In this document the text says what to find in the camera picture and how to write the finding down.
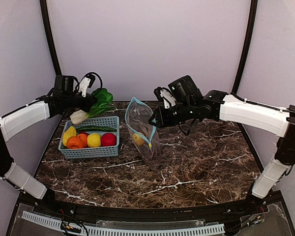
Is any clear zip top bag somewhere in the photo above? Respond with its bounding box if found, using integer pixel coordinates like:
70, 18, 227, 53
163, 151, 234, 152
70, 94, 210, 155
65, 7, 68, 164
125, 97, 162, 169

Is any red apple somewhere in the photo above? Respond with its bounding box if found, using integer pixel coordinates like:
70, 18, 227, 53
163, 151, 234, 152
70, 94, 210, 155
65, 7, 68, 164
101, 133, 117, 147

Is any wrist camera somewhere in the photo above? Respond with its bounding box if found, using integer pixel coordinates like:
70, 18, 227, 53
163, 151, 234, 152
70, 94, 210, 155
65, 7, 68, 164
153, 87, 176, 109
75, 72, 103, 97

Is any yellow mango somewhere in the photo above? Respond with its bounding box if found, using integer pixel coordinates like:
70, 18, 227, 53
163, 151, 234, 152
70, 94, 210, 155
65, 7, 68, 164
132, 132, 145, 146

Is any light blue plastic basket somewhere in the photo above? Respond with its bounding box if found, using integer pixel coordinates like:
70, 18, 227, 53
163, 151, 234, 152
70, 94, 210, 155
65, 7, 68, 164
58, 116, 120, 159

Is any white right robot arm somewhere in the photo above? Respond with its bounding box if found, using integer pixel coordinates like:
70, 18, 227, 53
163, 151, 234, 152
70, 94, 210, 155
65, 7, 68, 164
148, 75, 295, 199

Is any yellow pear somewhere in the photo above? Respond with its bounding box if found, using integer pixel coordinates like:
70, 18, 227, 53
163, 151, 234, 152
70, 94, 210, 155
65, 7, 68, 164
62, 126, 77, 147

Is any black front rail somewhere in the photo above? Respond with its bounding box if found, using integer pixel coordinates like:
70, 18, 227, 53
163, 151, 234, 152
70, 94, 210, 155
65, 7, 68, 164
34, 191, 282, 223

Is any orange fruit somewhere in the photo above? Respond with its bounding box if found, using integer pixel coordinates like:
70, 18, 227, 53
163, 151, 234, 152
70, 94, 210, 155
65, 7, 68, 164
67, 136, 85, 149

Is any light blue cable duct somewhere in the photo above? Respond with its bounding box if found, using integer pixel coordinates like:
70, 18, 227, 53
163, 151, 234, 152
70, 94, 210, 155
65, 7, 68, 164
21, 210, 225, 236

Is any white garlic bulb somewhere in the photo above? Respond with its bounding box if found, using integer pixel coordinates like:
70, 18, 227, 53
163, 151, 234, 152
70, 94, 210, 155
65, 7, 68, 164
70, 88, 114, 124

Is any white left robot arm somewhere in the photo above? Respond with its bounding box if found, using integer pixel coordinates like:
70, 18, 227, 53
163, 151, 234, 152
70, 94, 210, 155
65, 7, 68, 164
0, 72, 100, 200

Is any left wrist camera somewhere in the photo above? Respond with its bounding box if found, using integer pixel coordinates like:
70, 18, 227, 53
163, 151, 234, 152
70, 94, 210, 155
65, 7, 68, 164
75, 72, 103, 97

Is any green cucumber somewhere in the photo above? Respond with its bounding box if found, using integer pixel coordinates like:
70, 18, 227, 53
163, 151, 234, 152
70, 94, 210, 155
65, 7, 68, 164
76, 125, 117, 132

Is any yellow lemon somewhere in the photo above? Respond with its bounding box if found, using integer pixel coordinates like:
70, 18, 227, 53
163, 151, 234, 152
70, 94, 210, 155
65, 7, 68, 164
87, 133, 101, 148

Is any small orange tangerine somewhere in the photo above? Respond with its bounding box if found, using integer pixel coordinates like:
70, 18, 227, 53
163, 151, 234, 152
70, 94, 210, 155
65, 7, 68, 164
77, 133, 88, 147

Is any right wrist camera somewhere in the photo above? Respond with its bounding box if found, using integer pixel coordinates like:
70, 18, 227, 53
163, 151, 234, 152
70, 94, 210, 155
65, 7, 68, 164
153, 87, 176, 109

